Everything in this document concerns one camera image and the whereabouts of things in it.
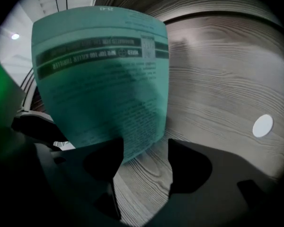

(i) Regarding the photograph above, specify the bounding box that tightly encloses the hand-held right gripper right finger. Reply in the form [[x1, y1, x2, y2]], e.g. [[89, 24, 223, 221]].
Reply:
[[146, 138, 279, 227]]

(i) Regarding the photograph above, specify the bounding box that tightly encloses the teal stationery book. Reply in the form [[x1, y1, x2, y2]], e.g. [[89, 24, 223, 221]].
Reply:
[[31, 5, 169, 165]]

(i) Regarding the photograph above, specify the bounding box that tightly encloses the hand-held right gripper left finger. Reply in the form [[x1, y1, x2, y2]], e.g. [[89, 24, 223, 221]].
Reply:
[[36, 137, 124, 227]]

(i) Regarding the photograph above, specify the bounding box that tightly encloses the black framed ceiling panel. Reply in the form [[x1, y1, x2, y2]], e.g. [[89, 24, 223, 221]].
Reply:
[[55, 0, 70, 12]]

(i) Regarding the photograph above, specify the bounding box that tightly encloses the grey wooden desk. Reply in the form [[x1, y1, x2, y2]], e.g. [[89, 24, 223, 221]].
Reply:
[[113, 15, 284, 225]]

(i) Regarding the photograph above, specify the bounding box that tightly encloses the white round desk cap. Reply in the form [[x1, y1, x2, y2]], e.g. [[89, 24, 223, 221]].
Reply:
[[252, 113, 274, 138]]

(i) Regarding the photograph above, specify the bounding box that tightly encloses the green folder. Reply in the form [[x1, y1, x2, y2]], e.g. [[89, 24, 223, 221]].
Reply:
[[0, 55, 27, 160]]

